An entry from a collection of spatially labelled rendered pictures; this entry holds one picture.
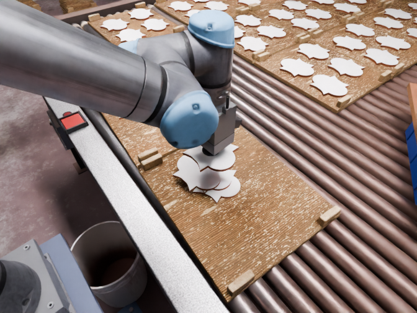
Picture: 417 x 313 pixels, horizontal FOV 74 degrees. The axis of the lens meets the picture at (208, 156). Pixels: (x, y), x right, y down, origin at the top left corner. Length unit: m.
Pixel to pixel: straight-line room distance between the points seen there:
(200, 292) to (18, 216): 1.64
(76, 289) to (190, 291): 0.26
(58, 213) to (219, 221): 1.47
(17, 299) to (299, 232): 0.58
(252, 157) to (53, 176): 1.67
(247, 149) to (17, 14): 0.66
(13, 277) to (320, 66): 1.19
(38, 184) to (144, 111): 1.94
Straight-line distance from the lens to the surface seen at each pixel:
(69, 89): 0.30
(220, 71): 0.50
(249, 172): 0.77
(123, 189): 0.79
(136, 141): 0.87
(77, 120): 1.03
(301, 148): 0.90
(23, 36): 0.29
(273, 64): 1.24
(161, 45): 0.45
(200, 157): 0.65
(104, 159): 0.88
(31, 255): 0.73
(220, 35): 0.47
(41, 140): 2.56
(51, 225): 1.98
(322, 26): 1.66
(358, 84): 1.23
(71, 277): 0.77
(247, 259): 0.65
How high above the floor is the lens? 1.53
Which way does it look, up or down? 48 degrees down
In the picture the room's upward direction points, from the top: straight up
